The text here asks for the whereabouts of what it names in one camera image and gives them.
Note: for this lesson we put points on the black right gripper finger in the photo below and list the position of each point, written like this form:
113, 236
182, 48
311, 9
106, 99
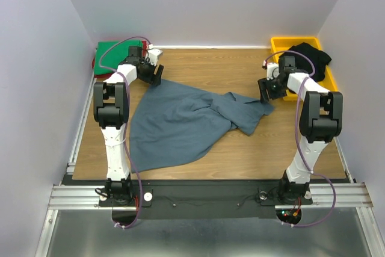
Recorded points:
262, 87
264, 97

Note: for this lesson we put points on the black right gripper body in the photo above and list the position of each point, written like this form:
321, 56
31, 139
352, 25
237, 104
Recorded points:
276, 90

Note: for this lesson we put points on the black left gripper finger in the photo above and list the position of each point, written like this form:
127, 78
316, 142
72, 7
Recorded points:
155, 81
159, 71

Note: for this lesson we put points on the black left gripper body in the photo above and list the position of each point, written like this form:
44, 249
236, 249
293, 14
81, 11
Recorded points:
148, 71

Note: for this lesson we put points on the blue-grey t-shirt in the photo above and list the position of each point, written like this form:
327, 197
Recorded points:
176, 124

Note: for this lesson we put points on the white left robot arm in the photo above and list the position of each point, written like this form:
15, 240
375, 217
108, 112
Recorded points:
111, 113

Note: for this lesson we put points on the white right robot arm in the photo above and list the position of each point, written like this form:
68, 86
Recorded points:
318, 119

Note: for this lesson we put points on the folded red t-shirt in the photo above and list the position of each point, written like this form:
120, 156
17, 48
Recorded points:
94, 64

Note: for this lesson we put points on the folded green t-shirt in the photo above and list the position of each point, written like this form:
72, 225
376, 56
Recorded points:
111, 55

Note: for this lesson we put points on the yellow plastic bin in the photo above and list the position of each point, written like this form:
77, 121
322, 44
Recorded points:
281, 44

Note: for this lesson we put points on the black crumpled t-shirt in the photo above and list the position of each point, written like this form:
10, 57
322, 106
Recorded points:
319, 58

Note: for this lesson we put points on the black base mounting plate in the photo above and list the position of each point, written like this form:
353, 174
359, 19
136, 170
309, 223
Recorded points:
204, 199

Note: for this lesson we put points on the small electronics board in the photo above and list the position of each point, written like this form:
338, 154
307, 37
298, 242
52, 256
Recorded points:
289, 215

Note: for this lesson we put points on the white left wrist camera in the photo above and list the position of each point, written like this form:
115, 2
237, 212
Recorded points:
153, 54

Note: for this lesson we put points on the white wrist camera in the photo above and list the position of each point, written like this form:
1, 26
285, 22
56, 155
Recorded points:
272, 70
153, 54

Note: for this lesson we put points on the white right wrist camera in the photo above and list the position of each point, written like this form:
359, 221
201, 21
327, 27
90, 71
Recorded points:
272, 70

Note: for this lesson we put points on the aluminium extrusion rail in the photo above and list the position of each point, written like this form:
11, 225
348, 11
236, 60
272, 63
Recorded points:
348, 195

